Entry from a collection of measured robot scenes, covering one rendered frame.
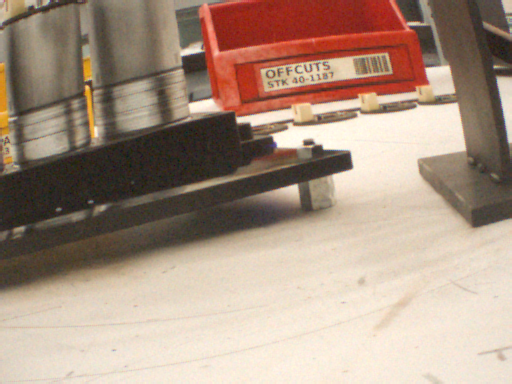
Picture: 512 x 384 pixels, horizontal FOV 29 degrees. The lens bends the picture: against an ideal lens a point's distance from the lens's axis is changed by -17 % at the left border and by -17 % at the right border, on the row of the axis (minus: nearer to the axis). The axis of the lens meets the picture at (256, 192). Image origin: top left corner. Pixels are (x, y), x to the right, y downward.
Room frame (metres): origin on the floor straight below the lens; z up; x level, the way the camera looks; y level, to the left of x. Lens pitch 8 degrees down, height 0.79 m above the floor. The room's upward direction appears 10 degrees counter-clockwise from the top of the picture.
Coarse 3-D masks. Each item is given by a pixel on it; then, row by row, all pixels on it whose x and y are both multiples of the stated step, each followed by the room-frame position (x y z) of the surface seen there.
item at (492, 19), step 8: (480, 0) 0.56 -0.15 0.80; (488, 0) 0.54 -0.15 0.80; (496, 0) 0.53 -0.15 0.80; (432, 8) 0.64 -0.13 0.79; (480, 8) 0.56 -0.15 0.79; (488, 8) 0.55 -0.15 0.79; (496, 8) 0.54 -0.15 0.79; (488, 16) 0.55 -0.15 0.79; (496, 16) 0.54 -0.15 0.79; (504, 16) 0.53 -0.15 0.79; (496, 24) 0.54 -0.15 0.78; (504, 24) 0.53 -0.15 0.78; (440, 32) 0.63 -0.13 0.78; (440, 40) 0.64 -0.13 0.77; (496, 64) 0.56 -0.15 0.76; (504, 64) 0.55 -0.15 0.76
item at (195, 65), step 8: (176, 16) 2.54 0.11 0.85; (184, 16) 2.55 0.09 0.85; (192, 16) 2.55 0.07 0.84; (0, 24) 2.46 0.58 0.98; (88, 40) 2.51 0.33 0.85; (184, 56) 2.54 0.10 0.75; (192, 56) 2.54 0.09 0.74; (200, 56) 2.54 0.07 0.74; (184, 64) 2.54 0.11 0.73; (192, 64) 2.54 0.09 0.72; (200, 64) 2.54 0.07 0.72; (184, 72) 3.18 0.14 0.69; (192, 72) 2.58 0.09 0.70; (200, 72) 2.58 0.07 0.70; (88, 80) 2.50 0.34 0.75; (192, 80) 2.58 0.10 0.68; (200, 80) 2.58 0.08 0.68; (208, 80) 2.58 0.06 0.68; (192, 88) 2.57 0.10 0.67; (200, 88) 2.58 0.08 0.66; (208, 88) 2.58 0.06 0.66
